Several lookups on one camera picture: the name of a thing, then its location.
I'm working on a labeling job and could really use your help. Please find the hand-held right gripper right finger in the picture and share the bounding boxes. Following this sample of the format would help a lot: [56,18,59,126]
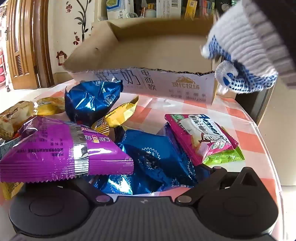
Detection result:
[176,166,263,205]

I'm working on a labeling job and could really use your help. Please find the coloured pens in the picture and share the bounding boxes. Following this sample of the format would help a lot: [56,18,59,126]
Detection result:
[199,0,215,16]

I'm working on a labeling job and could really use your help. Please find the pink and white snack packet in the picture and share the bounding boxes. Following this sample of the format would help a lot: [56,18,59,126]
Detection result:
[165,113,238,166]

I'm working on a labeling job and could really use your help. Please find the beige bread picture snack packet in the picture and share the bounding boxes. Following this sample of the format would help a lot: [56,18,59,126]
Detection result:
[0,101,35,141]

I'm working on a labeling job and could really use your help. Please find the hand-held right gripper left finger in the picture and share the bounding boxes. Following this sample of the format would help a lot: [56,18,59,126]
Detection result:
[73,179,111,205]

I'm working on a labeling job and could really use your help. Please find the flower vine wall decal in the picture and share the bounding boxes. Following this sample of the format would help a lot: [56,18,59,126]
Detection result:
[65,0,89,45]

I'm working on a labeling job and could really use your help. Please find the white printed cardboard box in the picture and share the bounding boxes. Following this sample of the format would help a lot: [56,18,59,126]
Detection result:
[63,20,219,105]

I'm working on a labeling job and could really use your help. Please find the person's left forearm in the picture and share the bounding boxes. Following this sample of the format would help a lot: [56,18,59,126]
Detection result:
[251,0,296,80]

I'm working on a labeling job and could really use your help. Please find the wooden door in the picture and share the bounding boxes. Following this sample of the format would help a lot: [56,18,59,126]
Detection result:
[6,0,55,90]

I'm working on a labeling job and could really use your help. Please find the yellow box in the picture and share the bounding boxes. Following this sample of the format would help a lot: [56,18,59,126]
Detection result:
[185,0,198,14]

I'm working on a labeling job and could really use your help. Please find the purple snack packet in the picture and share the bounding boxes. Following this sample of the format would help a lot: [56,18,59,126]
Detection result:
[0,116,134,183]

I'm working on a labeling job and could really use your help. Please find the white bottle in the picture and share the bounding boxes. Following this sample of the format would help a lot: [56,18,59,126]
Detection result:
[146,3,158,18]

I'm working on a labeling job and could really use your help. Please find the person's left hand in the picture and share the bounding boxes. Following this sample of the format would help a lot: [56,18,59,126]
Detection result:
[200,0,290,94]

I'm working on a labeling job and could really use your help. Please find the white and teal box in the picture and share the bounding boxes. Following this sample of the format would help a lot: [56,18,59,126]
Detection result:
[157,0,182,18]

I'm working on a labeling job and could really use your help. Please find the white and green box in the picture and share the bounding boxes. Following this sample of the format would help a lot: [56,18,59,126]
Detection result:
[106,0,134,20]

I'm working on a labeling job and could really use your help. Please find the red house wall decal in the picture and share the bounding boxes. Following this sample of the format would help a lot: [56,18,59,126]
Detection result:
[57,51,67,66]

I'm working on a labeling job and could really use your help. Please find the plain yellow snack packet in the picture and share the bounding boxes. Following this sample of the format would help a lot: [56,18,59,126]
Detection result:
[0,182,25,200]

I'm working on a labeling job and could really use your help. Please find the orange checkered tablecloth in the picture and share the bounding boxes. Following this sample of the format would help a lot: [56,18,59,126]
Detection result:
[0,79,285,209]

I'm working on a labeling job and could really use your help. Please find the yellow barcode snack packet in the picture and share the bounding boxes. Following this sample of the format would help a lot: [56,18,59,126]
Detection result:
[91,95,139,136]

